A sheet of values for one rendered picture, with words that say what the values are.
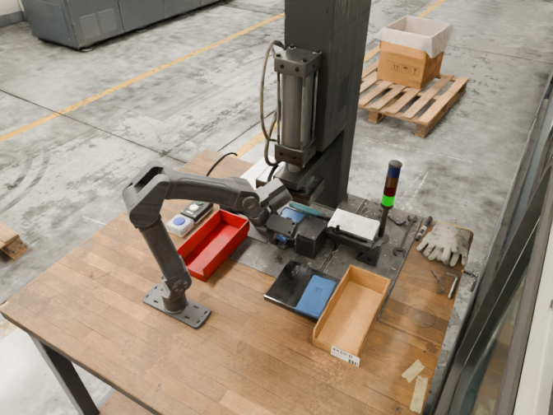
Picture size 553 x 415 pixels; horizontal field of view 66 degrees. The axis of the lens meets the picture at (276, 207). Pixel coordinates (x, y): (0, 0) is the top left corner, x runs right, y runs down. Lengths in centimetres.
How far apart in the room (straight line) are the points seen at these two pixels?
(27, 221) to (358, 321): 255
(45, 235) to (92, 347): 195
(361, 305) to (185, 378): 51
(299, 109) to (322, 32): 19
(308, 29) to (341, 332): 77
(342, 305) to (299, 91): 59
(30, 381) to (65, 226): 112
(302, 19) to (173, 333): 86
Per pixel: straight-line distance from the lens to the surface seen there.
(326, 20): 108
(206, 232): 142
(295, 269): 129
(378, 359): 116
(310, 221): 135
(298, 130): 112
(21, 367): 248
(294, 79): 106
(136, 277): 136
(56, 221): 321
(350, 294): 126
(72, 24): 608
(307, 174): 122
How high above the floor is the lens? 187
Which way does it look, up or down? 39 degrees down
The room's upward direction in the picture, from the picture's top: straight up
